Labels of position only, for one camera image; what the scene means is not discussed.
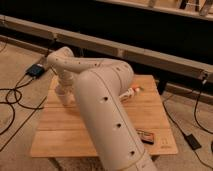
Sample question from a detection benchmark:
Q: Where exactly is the beige cylindrical gripper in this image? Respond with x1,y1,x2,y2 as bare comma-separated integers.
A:
55,79,73,96

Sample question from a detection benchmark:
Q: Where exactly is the white ceramic cup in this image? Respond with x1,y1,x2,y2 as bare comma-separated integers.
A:
58,94,75,106

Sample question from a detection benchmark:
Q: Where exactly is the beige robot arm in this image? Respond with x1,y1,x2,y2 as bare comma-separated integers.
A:
47,47,157,171

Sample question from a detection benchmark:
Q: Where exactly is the black power adapter box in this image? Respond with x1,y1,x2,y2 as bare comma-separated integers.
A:
26,64,45,78

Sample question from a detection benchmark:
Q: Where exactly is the small wooden table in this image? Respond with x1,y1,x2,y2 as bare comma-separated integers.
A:
30,75,178,158

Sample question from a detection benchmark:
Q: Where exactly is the white plastic bottle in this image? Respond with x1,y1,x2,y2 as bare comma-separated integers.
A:
119,87,143,101

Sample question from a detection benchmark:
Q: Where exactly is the dark candy bar pack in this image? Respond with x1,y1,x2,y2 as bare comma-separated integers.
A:
137,130,154,145

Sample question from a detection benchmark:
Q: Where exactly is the black power brick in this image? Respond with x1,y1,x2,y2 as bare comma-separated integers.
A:
184,134,201,150

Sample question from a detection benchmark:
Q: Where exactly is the black floor cable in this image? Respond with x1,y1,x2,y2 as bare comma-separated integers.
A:
0,38,58,153

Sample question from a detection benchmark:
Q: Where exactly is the long beige baseboard rail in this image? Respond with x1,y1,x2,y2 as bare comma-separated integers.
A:
0,14,213,83

